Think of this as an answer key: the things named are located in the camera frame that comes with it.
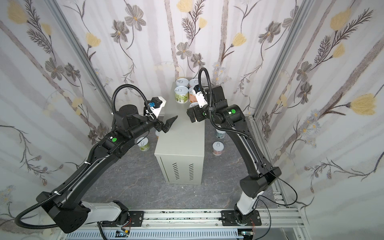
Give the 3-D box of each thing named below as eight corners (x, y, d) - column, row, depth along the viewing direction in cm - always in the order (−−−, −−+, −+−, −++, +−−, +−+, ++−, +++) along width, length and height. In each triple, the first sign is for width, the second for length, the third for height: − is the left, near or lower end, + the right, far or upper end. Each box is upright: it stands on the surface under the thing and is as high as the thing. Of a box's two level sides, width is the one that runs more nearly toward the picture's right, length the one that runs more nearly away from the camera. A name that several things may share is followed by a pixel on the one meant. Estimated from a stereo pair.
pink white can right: (212, 157, 99) (213, 152, 94) (211, 146, 105) (212, 140, 100) (223, 157, 99) (225, 152, 94) (222, 146, 105) (223, 140, 100)
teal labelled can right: (214, 138, 109) (215, 133, 105) (215, 133, 112) (216, 129, 108) (224, 139, 109) (225, 134, 105) (224, 134, 112) (225, 130, 107)
